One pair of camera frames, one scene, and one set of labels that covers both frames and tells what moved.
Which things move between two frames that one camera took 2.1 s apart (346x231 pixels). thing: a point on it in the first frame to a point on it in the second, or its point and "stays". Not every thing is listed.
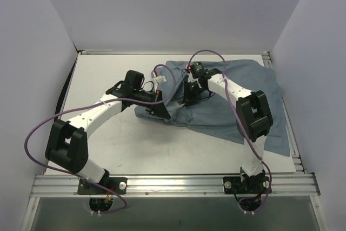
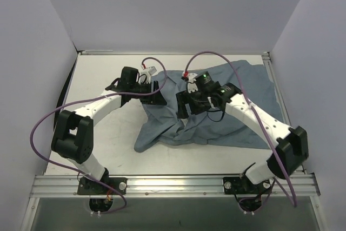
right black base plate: (233, 184) stays
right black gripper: (191, 96) to (185, 101)
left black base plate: (118, 185) stays
